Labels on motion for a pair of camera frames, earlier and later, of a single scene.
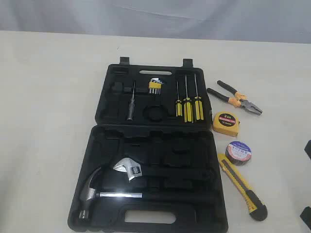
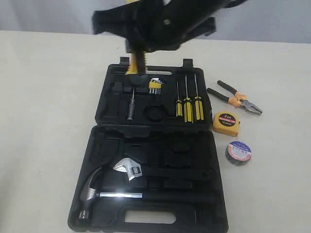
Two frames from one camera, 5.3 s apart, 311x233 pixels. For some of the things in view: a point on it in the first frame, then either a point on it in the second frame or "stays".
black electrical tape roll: x=237 y=152 stays
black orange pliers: x=242 y=103 stays
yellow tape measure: x=226 y=123 stays
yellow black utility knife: x=257 y=209 -> x=137 y=66
